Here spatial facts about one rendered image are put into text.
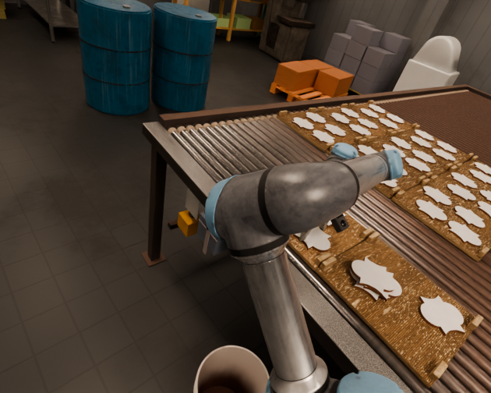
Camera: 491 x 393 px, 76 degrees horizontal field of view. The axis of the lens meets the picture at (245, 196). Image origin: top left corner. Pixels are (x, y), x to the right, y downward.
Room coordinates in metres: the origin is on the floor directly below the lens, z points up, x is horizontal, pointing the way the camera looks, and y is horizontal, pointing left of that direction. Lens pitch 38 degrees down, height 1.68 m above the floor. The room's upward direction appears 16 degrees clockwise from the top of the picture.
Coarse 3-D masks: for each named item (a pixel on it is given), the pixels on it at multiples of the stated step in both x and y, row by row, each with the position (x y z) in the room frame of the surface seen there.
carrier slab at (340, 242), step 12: (348, 216) 1.03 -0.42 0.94; (348, 228) 0.95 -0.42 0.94; (360, 228) 0.97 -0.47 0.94; (336, 240) 0.86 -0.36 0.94; (348, 240) 0.88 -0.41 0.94; (360, 240) 0.90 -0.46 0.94; (300, 252) 0.76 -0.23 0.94; (312, 252) 0.77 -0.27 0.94; (324, 252) 0.79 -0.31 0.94; (336, 252) 0.80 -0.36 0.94; (312, 264) 0.71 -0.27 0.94
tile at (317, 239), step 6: (318, 228) 0.89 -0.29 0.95; (294, 234) 0.82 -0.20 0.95; (300, 234) 0.83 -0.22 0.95; (312, 234) 0.85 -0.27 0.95; (318, 234) 0.86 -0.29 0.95; (324, 234) 0.87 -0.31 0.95; (306, 240) 0.81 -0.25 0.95; (312, 240) 0.81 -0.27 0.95; (318, 240) 0.82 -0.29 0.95; (324, 240) 0.83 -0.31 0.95; (306, 246) 0.78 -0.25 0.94; (312, 246) 0.79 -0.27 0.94; (318, 246) 0.79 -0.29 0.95; (324, 246) 0.80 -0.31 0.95
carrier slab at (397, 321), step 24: (336, 264) 0.74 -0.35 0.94; (384, 264) 0.81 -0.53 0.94; (408, 264) 0.84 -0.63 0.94; (336, 288) 0.65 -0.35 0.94; (408, 288) 0.73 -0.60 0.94; (432, 288) 0.76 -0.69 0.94; (360, 312) 0.58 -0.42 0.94; (384, 312) 0.61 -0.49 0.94; (408, 312) 0.63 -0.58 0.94; (384, 336) 0.53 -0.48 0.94; (408, 336) 0.55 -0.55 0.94; (432, 336) 0.57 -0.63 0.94; (456, 336) 0.59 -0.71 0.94; (408, 360) 0.47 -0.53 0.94; (432, 360) 0.49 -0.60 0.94; (432, 384) 0.43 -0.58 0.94
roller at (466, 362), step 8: (208, 128) 1.47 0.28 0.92; (216, 136) 1.41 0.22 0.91; (224, 144) 1.36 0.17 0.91; (232, 152) 1.31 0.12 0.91; (240, 160) 1.26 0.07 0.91; (248, 160) 1.26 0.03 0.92; (248, 168) 1.22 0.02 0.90; (256, 168) 1.21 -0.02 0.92; (456, 352) 0.55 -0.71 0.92; (456, 360) 0.54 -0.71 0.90; (464, 360) 0.53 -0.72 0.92; (464, 368) 0.52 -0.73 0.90; (472, 368) 0.52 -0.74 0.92; (480, 368) 0.52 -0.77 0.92; (472, 376) 0.50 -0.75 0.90; (480, 376) 0.50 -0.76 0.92; (488, 376) 0.50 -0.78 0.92; (488, 384) 0.48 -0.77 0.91
